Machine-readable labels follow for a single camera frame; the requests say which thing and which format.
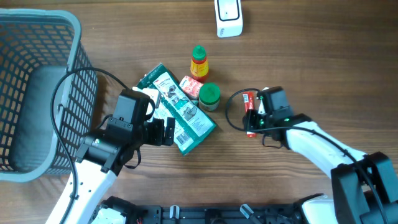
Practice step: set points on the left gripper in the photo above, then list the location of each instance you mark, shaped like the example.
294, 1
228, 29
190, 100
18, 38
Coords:
158, 139

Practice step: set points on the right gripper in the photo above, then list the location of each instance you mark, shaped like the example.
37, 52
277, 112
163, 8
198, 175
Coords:
249, 120

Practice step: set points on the green white package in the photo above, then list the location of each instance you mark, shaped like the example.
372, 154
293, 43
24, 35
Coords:
192, 125

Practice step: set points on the red stick packet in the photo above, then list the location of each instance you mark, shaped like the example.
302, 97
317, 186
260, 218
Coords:
248, 99

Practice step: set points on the small red white box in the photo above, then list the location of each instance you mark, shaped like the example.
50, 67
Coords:
190, 87

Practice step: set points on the green lid jar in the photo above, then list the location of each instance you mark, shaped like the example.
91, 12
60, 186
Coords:
209, 96

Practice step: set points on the red yellow sauce bottle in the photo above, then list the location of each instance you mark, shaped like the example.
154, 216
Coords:
199, 64

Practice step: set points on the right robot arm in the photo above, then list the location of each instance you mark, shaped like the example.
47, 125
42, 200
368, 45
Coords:
364, 185

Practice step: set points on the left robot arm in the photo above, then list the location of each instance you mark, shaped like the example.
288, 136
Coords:
101, 156

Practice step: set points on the white barcode scanner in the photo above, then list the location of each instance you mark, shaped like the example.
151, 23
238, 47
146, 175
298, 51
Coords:
229, 18

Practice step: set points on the grey plastic mesh basket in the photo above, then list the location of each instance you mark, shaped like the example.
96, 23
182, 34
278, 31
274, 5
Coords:
48, 92

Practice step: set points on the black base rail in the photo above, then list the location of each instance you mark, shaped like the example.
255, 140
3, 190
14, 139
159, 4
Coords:
283, 214

